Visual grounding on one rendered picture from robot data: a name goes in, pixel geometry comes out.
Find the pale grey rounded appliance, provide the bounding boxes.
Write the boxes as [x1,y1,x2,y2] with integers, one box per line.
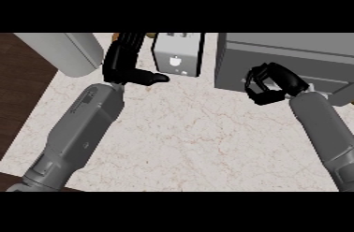
[11,33,104,79]

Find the large grey box appliance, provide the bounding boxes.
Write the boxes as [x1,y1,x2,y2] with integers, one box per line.
[213,33,354,108]

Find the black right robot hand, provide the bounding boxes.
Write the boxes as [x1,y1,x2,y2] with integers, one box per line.
[242,62,310,107]

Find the silver toaster with black side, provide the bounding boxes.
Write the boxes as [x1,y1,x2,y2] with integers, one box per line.
[150,33,205,78]

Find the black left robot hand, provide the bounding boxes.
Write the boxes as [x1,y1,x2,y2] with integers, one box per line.
[100,33,171,87]

